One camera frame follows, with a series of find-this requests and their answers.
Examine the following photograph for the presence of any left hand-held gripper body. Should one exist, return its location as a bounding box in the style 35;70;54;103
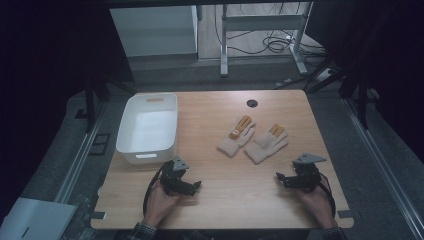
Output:
159;156;198;197

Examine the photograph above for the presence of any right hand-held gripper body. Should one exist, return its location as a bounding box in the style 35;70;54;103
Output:
283;152;328;194

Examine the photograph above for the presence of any person's left hand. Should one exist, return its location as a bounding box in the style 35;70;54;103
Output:
143;182;184;229

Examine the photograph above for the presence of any person's right hand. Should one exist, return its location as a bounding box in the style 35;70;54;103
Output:
295;186;338;230

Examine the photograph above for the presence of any beige yellow knit glove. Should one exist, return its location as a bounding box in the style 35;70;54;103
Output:
243;123;289;166

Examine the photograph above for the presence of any white plastic bin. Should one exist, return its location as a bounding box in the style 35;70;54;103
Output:
115;92;179;166

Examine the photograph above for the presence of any beige glove with brown label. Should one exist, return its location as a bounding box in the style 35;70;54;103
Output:
216;114;257;159

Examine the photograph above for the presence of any black metal stand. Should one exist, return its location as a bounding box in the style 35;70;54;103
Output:
74;78;136;134
308;59;373;131

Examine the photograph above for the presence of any white power strip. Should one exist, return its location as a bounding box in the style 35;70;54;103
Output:
314;67;333;83

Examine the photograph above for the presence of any white flat box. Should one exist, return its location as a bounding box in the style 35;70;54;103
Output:
0;197;78;240

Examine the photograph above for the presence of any white cabinet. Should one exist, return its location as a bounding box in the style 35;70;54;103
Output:
109;4;200;58

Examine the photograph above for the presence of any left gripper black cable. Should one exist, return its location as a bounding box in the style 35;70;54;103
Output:
142;162;169;218

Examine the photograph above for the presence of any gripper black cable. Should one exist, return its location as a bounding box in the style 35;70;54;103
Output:
142;162;169;218
315;171;337;218

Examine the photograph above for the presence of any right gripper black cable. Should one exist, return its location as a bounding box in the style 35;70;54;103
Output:
315;171;337;218

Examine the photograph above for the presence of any metal floor rail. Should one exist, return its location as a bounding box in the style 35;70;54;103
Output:
53;99;109;205
342;98;424;239

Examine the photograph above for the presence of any tangle of black floor cables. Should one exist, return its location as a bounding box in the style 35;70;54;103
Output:
213;3;326;58

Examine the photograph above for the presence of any grey metal desk frame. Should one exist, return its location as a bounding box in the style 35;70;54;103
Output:
219;1;314;78

